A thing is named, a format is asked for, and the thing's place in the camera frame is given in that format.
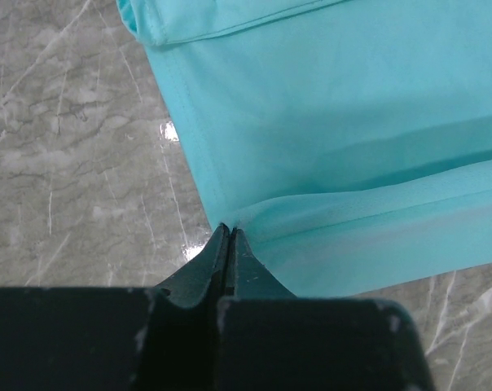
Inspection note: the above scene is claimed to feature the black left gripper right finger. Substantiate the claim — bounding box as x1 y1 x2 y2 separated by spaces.
217 230 433 390

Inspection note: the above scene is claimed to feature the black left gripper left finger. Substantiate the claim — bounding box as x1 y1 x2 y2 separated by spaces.
0 226 230 390

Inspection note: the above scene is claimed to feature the teal t shirt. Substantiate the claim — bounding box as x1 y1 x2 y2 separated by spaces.
117 0 492 297

